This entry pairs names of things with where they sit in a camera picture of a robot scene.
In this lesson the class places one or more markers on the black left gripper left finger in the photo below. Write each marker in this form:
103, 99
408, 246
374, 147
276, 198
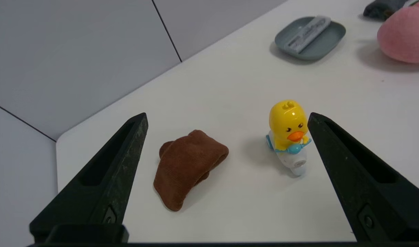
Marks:
103, 192

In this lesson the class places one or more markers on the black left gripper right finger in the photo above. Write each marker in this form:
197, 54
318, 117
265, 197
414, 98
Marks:
371, 185

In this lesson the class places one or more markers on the grey rectangular plastic case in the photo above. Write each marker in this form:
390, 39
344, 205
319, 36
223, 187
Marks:
307, 33

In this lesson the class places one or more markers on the grey-blue square dish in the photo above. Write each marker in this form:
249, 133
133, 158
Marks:
328, 43

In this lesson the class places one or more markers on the brown folded cloth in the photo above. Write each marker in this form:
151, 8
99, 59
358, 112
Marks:
187, 168

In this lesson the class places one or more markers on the yellow duck toy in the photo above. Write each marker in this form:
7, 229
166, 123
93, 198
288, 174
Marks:
286, 127

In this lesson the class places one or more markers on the pink peach plush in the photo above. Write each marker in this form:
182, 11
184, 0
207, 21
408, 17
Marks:
407, 36

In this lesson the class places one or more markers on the dark grey rolled towel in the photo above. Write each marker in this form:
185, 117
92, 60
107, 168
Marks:
381, 7

